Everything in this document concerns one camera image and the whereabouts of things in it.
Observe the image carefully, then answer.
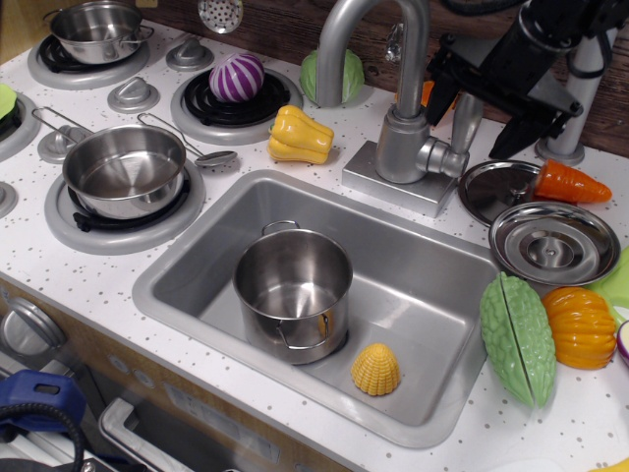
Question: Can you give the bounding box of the steel lid with knob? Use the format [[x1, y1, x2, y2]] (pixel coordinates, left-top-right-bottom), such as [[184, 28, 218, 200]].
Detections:
[[458, 161, 541, 226]]

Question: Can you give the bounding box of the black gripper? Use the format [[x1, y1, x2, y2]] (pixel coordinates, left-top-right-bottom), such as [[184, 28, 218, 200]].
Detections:
[[426, 33, 583, 159]]

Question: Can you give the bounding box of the steel pot in sink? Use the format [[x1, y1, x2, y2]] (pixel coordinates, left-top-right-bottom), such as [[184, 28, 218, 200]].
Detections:
[[232, 220, 353, 365]]

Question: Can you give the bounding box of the steel pot back burner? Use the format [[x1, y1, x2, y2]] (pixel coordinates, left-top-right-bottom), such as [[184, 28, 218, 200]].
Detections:
[[43, 1, 154, 65]]

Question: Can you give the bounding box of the grey stove knob left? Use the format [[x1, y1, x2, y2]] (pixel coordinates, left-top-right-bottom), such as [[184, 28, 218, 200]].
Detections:
[[37, 125, 89, 164]]

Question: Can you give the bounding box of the steel lid upside down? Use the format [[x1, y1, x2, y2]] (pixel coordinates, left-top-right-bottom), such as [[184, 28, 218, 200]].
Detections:
[[488, 202, 621, 286]]

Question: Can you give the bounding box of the hanging perforated steel ladle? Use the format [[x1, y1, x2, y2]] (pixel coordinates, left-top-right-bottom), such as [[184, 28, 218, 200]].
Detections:
[[198, 0, 244, 34]]

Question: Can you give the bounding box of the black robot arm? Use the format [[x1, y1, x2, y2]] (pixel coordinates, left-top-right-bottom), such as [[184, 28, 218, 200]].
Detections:
[[427, 1, 628, 160]]

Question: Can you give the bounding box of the silver toy faucet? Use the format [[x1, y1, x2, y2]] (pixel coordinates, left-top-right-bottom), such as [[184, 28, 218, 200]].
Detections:
[[316, 0, 470, 217]]

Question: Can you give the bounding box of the orange toy carrot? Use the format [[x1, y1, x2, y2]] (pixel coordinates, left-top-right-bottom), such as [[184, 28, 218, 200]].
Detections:
[[533, 160, 612, 204]]

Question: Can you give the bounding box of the purple toy onion slice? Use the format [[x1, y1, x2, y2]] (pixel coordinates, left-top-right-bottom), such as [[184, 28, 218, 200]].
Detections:
[[616, 321, 629, 367]]

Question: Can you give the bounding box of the grey stove knob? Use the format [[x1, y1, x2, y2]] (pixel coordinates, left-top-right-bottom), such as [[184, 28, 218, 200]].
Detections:
[[107, 77, 160, 114], [37, 125, 89, 164], [166, 38, 214, 72]]

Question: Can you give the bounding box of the silver faucet lever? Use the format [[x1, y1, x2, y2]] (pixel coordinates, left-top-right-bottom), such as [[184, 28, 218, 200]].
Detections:
[[450, 92, 484, 154]]

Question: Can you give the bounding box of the orange toy slice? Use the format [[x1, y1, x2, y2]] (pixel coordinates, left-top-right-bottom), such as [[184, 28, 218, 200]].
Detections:
[[421, 81, 434, 107]]

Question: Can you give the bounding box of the grey stove knob back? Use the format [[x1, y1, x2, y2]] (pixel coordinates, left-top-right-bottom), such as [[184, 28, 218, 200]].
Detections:
[[166, 38, 214, 72]]

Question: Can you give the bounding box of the blue clamp with cable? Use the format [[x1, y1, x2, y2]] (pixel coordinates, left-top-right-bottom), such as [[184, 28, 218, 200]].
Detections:
[[0, 369, 87, 472]]

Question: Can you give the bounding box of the grey stove knob middle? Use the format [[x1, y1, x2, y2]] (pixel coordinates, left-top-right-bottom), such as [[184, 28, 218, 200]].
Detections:
[[107, 77, 160, 114]]

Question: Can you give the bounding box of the purple striped toy onion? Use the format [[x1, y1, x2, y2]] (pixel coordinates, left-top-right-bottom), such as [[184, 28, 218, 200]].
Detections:
[[208, 53, 265, 103]]

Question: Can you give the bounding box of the light green toy plate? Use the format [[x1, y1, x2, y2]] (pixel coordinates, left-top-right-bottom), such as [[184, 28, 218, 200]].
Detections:
[[586, 248, 629, 328]]

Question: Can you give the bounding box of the yellow toy corn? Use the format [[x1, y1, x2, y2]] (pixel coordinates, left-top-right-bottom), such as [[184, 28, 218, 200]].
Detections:
[[350, 343, 401, 396]]

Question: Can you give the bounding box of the yellow toy bell pepper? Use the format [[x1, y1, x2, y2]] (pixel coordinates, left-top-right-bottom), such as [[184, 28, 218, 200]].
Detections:
[[267, 105, 334, 164]]

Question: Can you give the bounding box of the green toy cabbage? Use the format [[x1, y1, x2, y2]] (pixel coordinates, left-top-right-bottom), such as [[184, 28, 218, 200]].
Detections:
[[299, 49, 365, 103]]

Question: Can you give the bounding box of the green toy bitter gourd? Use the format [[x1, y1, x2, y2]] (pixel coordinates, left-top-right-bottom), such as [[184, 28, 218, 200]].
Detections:
[[480, 272, 556, 408]]

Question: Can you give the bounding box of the orange toy pumpkin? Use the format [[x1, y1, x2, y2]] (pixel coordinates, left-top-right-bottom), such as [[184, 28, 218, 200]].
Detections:
[[542, 287, 616, 370]]

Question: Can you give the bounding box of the small steel strainer spoon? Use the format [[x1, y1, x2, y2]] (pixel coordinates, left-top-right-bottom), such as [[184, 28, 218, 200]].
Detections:
[[137, 112, 238, 168]]

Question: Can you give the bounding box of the grey sink basin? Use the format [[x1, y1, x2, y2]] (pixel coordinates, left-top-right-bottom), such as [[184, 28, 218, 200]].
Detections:
[[133, 170, 497, 448]]

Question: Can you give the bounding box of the steel pan front burner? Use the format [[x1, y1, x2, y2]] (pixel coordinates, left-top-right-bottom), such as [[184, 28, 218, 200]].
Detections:
[[63, 124, 187, 220]]

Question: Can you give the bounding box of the grey vertical pole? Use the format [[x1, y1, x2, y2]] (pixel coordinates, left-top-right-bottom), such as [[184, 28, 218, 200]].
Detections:
[[536, 29, 619, 166]]

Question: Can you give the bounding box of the grey oven knob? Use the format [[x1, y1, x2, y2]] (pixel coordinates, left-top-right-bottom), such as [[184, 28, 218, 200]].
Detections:
[[1, 297, 66, 357]]

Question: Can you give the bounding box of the green toy leaf left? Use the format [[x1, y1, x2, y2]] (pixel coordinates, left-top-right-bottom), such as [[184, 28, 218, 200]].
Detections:
[[0, 84, 17, 120]]

